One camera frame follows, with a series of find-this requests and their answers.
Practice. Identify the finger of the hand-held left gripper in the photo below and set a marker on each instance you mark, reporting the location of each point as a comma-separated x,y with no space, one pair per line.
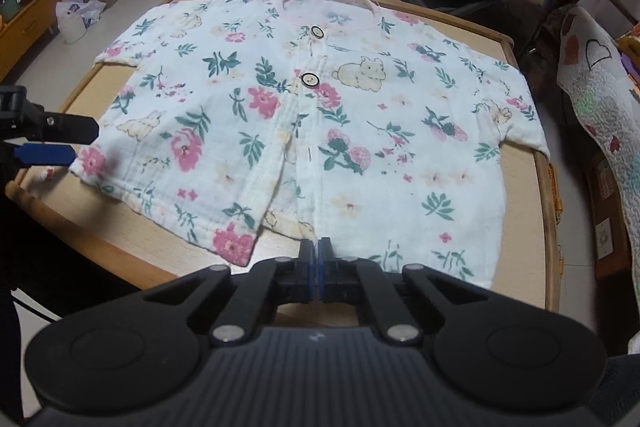
45,155
65,129

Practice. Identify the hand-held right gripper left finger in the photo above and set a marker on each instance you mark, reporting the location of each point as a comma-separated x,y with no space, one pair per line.
312,277

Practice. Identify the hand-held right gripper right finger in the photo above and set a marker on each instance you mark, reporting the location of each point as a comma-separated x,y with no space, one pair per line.
327,277

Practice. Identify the white floral baby shirt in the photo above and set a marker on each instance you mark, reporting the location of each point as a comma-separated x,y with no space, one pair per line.
310,132

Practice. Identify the yellow wooden cabinet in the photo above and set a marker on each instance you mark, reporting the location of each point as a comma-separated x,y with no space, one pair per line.
30,32

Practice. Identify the white plastic bag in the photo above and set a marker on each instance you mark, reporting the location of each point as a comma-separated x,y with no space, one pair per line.
75,19

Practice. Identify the wooden low table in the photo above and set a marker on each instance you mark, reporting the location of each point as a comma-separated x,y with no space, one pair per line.
520,207

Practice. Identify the brown box white label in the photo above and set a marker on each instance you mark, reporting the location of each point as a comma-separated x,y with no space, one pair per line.
610,227

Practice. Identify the white patchwork quilt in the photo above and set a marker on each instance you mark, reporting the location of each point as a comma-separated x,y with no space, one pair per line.
595,107

